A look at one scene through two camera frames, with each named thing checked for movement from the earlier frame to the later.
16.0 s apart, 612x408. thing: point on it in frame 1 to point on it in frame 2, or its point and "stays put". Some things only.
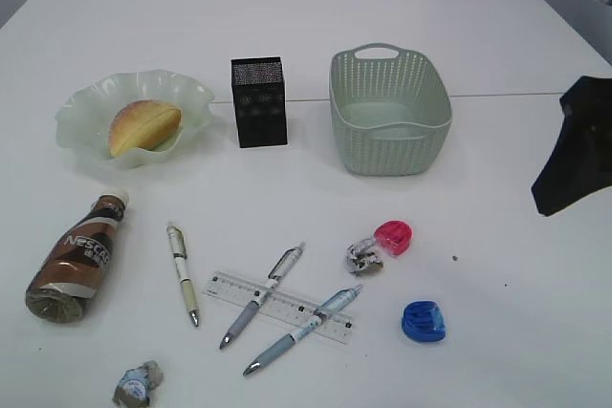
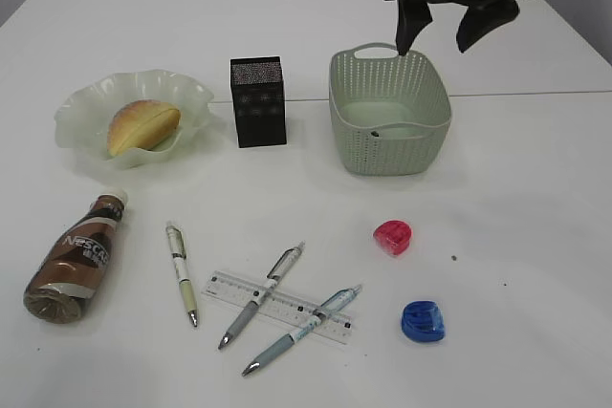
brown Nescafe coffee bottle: x=70 y=270 stays put
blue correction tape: x=424 y=321 stays put
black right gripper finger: x=581 y=161 to x=478 y=20
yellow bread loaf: x=142 y=124 stays put
